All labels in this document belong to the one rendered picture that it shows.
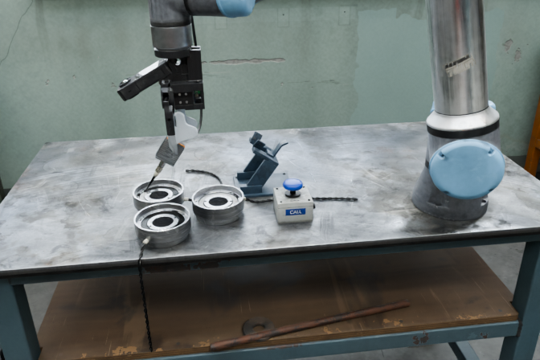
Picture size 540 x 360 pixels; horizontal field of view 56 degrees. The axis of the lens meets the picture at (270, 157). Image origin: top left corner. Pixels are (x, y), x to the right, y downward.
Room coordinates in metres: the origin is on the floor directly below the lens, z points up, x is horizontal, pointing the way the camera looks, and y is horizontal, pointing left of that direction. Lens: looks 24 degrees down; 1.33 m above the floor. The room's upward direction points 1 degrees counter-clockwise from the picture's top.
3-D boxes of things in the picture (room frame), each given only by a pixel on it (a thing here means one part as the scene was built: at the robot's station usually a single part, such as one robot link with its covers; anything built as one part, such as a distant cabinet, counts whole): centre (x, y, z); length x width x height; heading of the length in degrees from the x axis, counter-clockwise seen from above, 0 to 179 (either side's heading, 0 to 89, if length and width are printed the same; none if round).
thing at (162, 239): (0.83, 0.20, 0.82); 0.10 x 0.10 x 0.04
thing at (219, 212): (0.90, 0.11, 0.82); 0.10 x 0.10 x 0.04
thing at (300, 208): (0.90, -0.05, 0.82); 0.08 x 0.07 x 0.05; 97
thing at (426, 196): (0.94, -0.38, 0.85); 0.15 x 0.15 x 0.10
